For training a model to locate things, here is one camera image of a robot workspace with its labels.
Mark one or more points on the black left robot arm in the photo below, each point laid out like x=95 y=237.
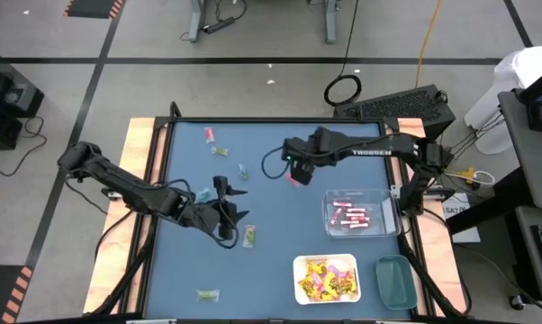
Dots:
x=127 y=184

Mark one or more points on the white plastic bin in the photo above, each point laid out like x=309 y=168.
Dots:
x=345 y=259

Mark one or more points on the white paper sheet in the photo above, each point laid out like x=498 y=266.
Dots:
x=467 y=231

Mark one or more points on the white plastic cover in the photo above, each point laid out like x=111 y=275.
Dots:
x=518 y=67

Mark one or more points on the clear plastic container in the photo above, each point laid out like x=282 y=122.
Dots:
x=383 y=216

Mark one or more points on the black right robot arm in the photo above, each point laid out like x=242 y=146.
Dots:
x=374 y=150

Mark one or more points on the black power strip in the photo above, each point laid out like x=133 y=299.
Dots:
x=220 y=24

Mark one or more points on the black aluminium table frame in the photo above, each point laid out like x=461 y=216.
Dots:
x=230 y=119

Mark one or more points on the black equipment cart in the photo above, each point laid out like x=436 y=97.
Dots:
x=5 y=99

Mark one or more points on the teal plastic tray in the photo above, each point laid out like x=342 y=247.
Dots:
x=394 y=281

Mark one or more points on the grey keyboard desk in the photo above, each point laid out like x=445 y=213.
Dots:
x=527 y=270

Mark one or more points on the grey desk leg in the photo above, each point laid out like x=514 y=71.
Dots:
x=198 y=20
x=329 y=21

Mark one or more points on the black caster wheel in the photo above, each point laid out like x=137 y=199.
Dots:
x=516 y=302

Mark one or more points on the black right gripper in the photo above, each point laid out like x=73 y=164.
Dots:
x=300 y=150

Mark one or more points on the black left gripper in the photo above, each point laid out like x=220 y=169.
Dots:
x=203 y=216

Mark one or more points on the black hazard-striped floor mat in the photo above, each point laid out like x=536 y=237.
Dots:
x=93 y=8
x=1 y=292

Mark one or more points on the Smarties candy roll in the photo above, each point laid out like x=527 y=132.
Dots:
x=356 y=209
x=352 y=216
x=358 y=225
x=346 y=222
x=342 y=204
x=363 y=219
x=336 y=216

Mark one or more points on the black perforated computer case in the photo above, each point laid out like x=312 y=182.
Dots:
x=388 y=105

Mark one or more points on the grey side desk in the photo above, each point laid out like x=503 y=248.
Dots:
x=530 y=157

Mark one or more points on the red Jolly Rancher candy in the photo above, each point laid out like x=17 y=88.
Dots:
x=209 y=134
x=291 y=181

